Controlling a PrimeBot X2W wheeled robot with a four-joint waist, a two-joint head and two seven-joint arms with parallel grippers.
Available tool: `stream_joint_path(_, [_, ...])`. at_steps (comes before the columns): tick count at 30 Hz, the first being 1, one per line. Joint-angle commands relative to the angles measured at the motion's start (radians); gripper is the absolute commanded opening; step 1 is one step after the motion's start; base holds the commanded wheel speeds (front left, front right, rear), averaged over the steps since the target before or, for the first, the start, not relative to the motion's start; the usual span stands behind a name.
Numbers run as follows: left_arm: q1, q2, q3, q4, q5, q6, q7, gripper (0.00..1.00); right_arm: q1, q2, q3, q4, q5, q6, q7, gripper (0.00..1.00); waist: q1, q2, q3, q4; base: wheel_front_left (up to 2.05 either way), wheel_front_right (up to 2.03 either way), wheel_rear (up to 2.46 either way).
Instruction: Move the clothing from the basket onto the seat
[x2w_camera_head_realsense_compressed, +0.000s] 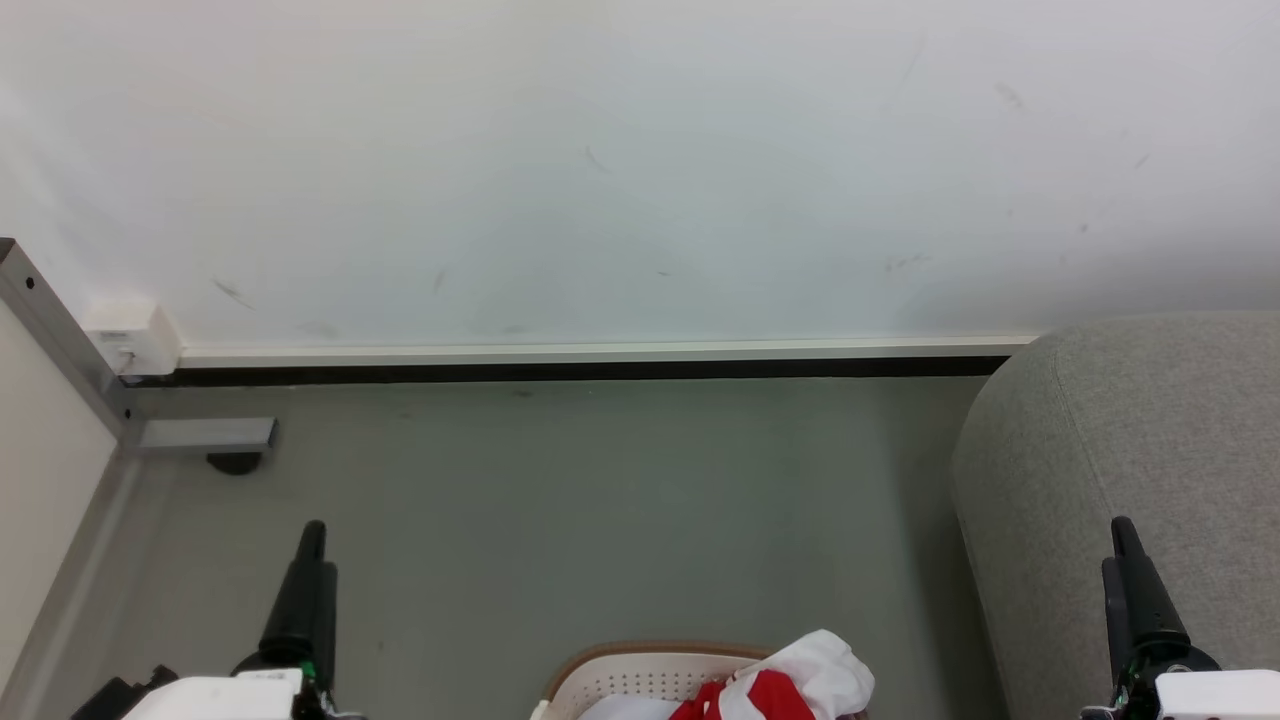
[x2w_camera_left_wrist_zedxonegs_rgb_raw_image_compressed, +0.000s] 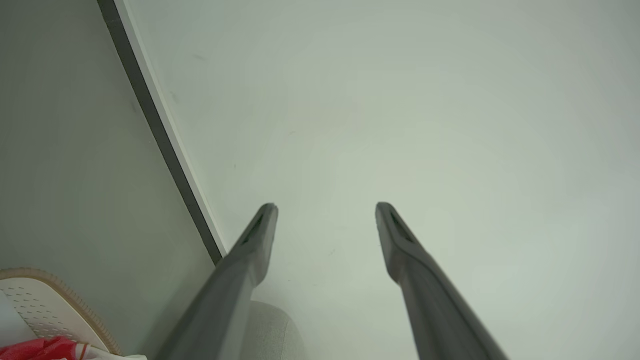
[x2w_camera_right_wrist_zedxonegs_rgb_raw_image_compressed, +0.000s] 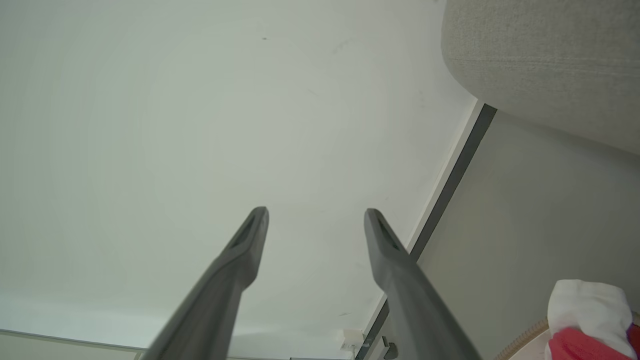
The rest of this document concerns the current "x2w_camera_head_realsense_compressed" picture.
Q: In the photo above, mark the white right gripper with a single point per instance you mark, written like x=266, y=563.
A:
x=1200, y=695

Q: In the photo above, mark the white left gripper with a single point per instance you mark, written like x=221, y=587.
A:
x=215, y=697

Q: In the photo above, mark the red and white garment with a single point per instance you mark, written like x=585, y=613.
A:
x=800, y=680

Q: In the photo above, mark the grey fabric sofa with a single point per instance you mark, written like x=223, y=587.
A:
x=1100, y=450

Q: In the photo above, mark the black round levelling foot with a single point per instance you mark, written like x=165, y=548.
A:
x=234, y=463

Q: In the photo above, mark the grey metal partition foot bar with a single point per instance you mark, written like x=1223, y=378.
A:
x=205, y=434

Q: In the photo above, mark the beige partition panel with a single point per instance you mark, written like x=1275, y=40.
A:
x=40, y=480

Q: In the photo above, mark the white perforated laundry basket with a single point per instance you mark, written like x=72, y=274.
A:
x=640, y=675

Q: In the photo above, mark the black skirting strip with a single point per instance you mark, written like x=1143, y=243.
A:
x=600, y=371

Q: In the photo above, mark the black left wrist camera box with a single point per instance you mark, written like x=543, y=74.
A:
x=115, y=697

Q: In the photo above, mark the white wall junction box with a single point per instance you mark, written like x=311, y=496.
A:
x=135, y=340

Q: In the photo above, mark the grey metal partition frame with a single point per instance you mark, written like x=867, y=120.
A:
x=55, y=330

